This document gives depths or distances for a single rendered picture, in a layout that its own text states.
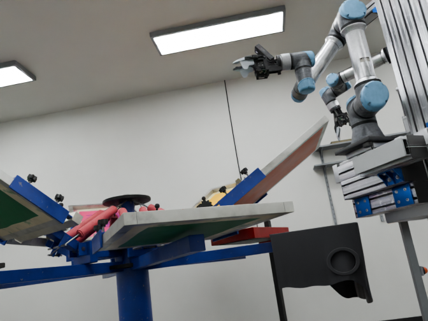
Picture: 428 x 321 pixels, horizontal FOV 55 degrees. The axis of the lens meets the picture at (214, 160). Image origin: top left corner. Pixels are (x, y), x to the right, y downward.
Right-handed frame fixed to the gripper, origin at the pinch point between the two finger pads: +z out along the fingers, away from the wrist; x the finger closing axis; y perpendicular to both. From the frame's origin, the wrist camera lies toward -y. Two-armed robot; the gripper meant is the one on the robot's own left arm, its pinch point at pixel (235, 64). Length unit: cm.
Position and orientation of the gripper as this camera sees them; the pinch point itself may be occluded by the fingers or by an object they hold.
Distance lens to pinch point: 190.5
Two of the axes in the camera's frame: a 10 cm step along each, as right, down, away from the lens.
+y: 1.3, 9.1, -3.9
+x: 0.4, 3.9, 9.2
